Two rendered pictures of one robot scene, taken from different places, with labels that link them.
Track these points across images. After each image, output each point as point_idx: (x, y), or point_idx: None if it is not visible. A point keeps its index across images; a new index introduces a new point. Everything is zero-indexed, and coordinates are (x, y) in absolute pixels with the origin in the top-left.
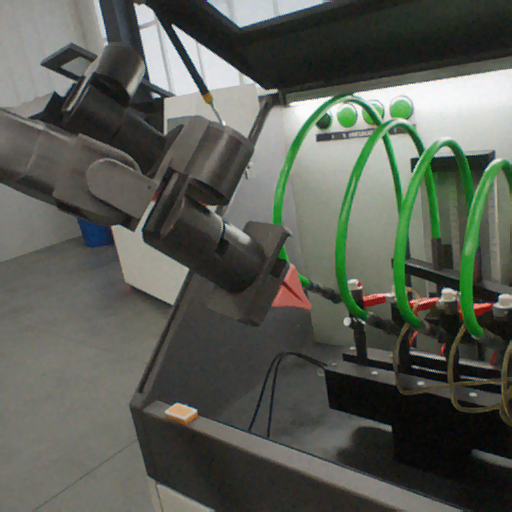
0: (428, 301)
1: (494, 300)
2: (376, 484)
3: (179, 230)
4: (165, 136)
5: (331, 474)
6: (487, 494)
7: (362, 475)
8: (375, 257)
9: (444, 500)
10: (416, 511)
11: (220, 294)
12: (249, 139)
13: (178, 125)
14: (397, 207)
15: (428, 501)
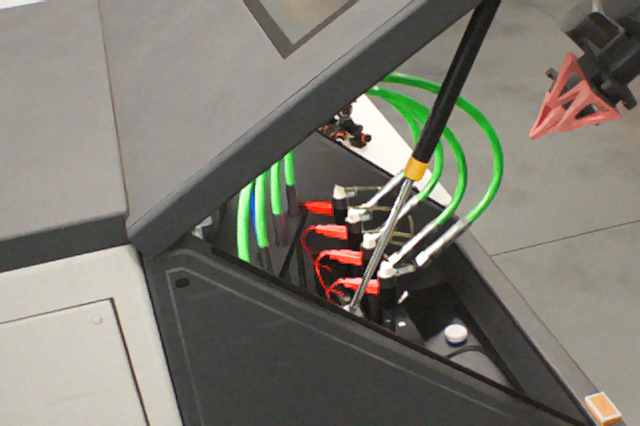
0: (343, 250)
1: (299, 234)
2: (489, 275)
3: None
4: (597, 53)
5: (510, 293)
6: None
7: (492, 284)
8: None
9: (463, 253)
10: (484, 254)
11: (593, 110)
12: (307, 292)
13: (586, 39)
14: (248, 253)
15: (472, 255)
